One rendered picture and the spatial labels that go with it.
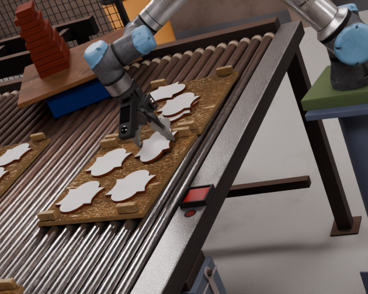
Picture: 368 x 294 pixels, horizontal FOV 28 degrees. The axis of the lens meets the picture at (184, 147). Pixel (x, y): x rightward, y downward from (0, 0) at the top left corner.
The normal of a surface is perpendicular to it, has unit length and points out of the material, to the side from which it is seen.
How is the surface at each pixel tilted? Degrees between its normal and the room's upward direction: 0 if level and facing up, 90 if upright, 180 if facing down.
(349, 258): 0
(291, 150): 0
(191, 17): 90
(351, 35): 93
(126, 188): 0
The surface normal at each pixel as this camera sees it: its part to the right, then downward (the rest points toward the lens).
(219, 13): -0.42, 0.53
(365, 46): 0.11, 0.44
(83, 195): -0.34, -0.84
